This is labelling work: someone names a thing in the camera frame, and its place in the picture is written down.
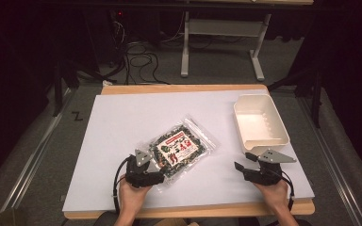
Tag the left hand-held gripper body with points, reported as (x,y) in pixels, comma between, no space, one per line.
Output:
(139,176)

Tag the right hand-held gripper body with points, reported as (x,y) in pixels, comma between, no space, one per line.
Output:
(268,171)

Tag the clear printed snack bag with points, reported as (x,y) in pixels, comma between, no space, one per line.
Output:
(176,149)

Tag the person's left hand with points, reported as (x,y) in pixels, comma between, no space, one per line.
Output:
(131,197)

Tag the person's right hand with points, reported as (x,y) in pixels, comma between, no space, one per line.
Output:
(272,195)

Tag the white plastic bin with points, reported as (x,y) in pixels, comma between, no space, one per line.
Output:
(259,124)

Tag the white table sheet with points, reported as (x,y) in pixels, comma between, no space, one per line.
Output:
(128,119)

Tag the black metal stand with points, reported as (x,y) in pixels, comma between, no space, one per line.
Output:
(316,97)
(59,88)

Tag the metal floor rail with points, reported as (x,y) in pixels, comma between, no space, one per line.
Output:
(333,157)
(34,153)

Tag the white metal desk frame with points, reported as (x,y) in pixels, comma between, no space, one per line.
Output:
(223,28)

